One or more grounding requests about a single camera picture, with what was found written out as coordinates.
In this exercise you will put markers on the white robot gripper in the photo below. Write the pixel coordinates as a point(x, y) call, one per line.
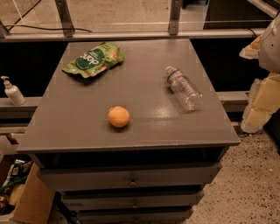
point(270, 48)

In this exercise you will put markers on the clear plastic water bottle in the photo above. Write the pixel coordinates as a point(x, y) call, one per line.
point(188, 95)

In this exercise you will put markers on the white pump dispenser bottle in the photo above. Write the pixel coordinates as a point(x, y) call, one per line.
point(13, 92)

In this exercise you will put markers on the grey drawer cabinet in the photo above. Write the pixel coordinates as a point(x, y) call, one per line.
point(134, 144)

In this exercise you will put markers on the orange fruit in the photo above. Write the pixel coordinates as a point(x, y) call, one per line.
point(118, 116)

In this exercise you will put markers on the green snack bag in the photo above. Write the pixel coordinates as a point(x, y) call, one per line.
point(95, 61)

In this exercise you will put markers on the brown cardboard box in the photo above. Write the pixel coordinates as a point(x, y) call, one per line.
point(25, 199)

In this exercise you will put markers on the metal frame rail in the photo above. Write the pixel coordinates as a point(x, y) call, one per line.
point(77, 20)

